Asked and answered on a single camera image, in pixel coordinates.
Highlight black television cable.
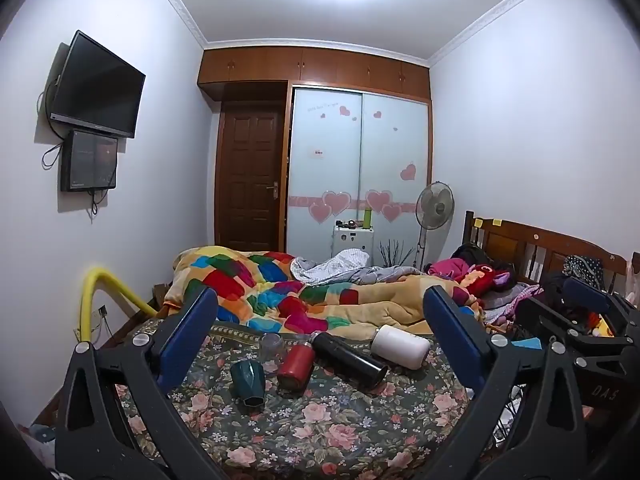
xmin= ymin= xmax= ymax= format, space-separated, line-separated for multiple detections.
xmin=36 ymin=72 xmax=67 ymax=139

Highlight dark patterned bag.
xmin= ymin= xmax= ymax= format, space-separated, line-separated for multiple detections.
xmin=562 ymin=255 xmax=606 ymax=282

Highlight grey striped blanket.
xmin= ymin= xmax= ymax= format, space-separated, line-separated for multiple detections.
xmin=290 ymin=248 xmax=426 ymax=287

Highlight brown wooden door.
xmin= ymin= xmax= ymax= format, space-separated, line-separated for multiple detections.
xmin=214 ymin=100 xmax=289 ymax=254

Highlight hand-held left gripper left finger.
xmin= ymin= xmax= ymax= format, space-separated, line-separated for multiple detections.
xmin=54 ymin=286 xmax=227 ymax=480

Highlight clear glass cup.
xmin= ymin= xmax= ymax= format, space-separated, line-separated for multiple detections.
xmin=259 ymin=332 xmax=286 ymax=367

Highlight black monitor cable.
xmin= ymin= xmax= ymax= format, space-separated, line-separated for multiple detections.
xmin=41 ymin=142 xmax=64 ymax=171

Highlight dried branches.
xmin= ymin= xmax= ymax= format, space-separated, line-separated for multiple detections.
xmin=377 ymin=240 xmax=417 ymax=267

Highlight purple striped pillow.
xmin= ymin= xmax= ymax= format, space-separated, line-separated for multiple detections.
xmin=482 ymin=282 xmax=543 ymax=313

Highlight black bag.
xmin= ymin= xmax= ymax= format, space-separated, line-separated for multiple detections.
xmin=452 ymin=243 xmax=494 ymax=267

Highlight black thermos bottle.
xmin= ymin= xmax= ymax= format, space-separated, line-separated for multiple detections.
xmin=311 ymin=331 xmax=389 ymax=389

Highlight dark green cup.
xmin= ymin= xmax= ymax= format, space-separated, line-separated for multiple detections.
xmin=230 ymin=360 xmax=266 ymax=414

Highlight frosted wardrobe with hearts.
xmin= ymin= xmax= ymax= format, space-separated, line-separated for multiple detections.
xmin=285 ymin=82 xmax=432 ymax=275

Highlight wall-mounted black television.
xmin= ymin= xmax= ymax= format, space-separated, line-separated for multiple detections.
xmin=50 ymin=30 xmax=147 ymax=139

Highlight floral bed sheet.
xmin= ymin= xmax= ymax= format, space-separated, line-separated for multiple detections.
xmin=107 ymin=320 xmax=501 ymax=480

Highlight wooden bed headboard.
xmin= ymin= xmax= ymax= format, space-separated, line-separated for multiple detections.
xmin=462 ymin=210 xmax=629 ymax=292

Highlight small black wall monitor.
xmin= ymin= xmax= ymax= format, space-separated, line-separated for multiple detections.
xmin=61 ymin=130 xmax=119 ymax=193

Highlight standing electric fan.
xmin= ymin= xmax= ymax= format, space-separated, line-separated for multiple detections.
xmin=413 ymin=181 xmax=455 ymax=272

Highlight red plush toy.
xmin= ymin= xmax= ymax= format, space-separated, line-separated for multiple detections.
xmin=462 ymin=263 xmax=512 ymax=297

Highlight yellow foam pipe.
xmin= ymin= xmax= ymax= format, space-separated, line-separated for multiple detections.
xmin=79 ymin=267 xmax=159 ymax=347

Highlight white plastic bottle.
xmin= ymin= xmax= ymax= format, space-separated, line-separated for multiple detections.
xmin=370 ymin=325 xmax=432 ymax=369

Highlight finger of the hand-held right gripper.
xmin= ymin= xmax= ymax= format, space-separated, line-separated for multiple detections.
xmin=564 ymin=276 xmax=640 ymax=335
xmin=520 ymin=296 xmax=640 ymax=362

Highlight red cup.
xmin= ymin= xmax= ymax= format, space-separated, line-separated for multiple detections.
xmin=276 ymin=344 xmax=316 ymax=394

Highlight colourful patchwork quilt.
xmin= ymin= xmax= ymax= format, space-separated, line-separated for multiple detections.
xmin=164 ymin=246 xmax=485 ymax=337

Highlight wooden overhead cabinets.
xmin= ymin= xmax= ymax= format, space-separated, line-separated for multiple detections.
xmin=197 ymin=46 xmax=432 ymax=107

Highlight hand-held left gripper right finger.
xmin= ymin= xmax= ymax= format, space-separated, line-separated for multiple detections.
xmin=423 ymin=285 xmax=588 ymax=480

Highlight pink clothing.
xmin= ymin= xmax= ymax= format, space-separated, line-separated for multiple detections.
xmin=427 ymin=258 xmax=473 ymax=281

